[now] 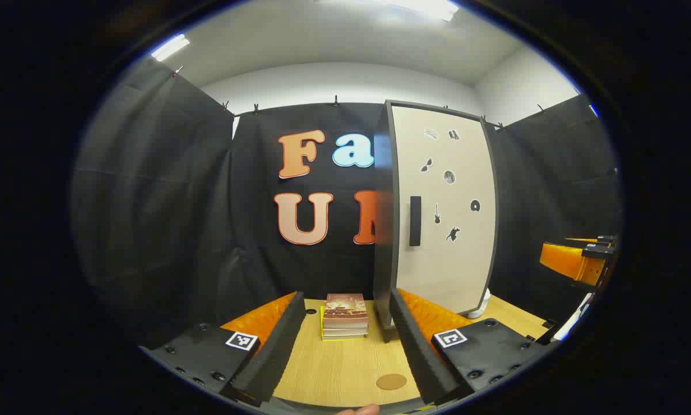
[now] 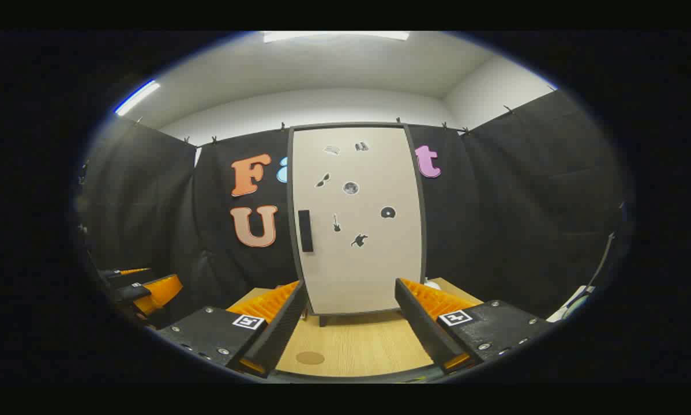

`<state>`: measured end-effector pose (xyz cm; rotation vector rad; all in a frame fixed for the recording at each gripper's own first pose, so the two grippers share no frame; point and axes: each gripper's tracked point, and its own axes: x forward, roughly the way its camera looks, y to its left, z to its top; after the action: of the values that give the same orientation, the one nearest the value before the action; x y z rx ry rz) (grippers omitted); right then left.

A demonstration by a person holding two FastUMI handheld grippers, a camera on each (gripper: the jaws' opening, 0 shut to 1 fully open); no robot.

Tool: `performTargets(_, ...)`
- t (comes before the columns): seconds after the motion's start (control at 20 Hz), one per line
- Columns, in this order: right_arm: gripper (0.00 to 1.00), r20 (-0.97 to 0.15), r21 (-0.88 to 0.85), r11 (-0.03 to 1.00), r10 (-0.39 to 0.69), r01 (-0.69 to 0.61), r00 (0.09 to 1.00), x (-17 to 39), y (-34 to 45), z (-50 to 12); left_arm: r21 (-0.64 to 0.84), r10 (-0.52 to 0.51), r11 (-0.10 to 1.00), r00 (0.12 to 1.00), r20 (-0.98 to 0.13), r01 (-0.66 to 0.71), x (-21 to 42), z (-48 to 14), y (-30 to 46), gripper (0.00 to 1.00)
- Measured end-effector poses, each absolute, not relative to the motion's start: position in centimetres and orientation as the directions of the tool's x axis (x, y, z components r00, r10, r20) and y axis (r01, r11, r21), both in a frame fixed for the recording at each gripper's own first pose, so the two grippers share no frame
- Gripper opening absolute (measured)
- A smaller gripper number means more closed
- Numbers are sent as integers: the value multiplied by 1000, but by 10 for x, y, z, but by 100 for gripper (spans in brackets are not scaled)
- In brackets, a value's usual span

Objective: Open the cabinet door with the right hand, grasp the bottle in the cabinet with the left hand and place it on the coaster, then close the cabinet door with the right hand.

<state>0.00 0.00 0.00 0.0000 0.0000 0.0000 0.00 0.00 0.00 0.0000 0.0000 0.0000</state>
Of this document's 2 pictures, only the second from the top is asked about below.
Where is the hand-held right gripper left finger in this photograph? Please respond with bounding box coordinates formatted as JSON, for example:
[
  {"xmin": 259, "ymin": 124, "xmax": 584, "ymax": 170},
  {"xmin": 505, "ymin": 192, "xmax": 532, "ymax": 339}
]
[{"xmin": 155, "ymin": 280, "xmax": 310, "ymax": 378}]

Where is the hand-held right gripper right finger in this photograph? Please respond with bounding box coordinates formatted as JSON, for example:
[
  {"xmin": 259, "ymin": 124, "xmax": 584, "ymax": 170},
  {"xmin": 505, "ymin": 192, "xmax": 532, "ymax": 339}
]
[{"xmin": 395, "ymin": 278, "xmax": 554, "ymax": 372}]

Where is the white cabinet door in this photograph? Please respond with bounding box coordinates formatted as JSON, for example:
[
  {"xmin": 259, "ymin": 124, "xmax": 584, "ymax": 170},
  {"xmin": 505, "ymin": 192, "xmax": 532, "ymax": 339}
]
[{"xmin": 292, "ymin": 127, "xmax": 424, "ymax": 315}]

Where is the grey cabinet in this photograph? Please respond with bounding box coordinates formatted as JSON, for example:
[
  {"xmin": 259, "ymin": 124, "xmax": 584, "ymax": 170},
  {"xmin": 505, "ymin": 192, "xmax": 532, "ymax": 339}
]
[{"xmin": 287, "ymin": 122, "xmax": 428, "ymax": 328}]

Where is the black backdrop cloth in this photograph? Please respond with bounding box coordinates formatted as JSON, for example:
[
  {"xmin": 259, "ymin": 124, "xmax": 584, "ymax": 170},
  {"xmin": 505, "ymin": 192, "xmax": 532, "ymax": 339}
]
[{"xmin": 77, "ymin": 89, "xmax": 632, "ymax": 323}]

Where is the ceiling light panel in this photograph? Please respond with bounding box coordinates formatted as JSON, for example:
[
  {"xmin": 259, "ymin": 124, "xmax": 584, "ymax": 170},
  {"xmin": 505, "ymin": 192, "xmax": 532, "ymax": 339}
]
[
  {"xmin": 114, "ymin": 80, "xmax": 162, "ymax": 117},
  {"xmin": 262, "ymin": 31, "xmax": 411, "ymax": 43}
]

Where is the black door handle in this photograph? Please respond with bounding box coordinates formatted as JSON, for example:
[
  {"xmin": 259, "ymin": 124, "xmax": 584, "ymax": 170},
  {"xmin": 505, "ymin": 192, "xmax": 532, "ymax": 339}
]
[{"xmin": 298, "ymin": 209, "xmax": 314, "ymax": 254}]

